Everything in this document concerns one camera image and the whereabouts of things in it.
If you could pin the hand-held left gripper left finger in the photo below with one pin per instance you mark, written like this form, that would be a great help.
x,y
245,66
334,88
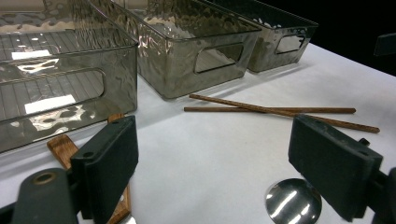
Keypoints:
x,y
106,168

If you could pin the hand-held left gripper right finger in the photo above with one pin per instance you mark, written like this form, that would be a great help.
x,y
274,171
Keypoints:
x,y
333,165

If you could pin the shiny metal spoon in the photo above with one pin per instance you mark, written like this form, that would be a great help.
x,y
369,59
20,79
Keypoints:
x,y
292,202

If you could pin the smoky transparent plastic bin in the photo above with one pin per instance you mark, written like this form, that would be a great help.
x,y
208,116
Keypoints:
x,y
174,65
267,53
62,84

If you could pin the brown wooden chopstick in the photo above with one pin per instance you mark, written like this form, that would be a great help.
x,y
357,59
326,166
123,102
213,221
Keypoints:
x,y
243,104
218,109

